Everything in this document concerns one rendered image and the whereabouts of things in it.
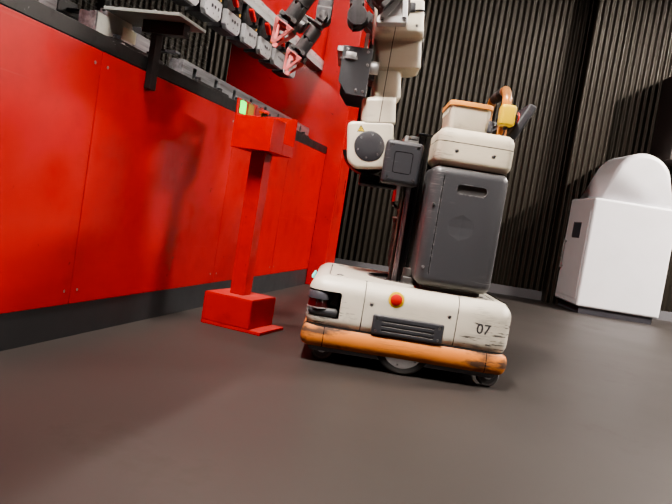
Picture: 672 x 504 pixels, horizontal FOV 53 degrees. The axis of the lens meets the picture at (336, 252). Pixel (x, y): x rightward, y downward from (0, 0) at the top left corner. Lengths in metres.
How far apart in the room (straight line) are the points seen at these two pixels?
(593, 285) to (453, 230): 3.50
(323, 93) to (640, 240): 2.78
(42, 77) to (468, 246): 1.32
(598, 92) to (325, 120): 2.76
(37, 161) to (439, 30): 4.69
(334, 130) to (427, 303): 2.29
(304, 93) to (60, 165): 2.62
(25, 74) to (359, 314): 1.16
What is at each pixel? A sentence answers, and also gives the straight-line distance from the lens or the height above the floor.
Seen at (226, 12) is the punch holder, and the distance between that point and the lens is 3.03.
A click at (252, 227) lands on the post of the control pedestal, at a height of 0.38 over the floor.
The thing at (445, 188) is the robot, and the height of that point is 0.61.
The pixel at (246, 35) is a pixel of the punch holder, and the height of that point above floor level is 1.21.
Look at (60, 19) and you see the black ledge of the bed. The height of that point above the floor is 0.86.
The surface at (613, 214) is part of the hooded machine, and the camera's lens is 5.63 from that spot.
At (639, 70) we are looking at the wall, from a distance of 6.52.
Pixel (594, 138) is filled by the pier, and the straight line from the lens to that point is 6.18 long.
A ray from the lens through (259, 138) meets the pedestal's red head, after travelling 2.47.
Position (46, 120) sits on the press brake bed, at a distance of 1.91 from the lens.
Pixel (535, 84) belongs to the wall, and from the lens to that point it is 6.21.
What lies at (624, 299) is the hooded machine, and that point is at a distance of 5.71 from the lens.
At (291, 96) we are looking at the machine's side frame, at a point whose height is 1.16.
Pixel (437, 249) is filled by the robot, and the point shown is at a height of 0.42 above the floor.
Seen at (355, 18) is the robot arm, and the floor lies 1.22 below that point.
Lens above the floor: 0.49
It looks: 3 degrees down
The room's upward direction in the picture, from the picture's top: 9 degrees clockwise
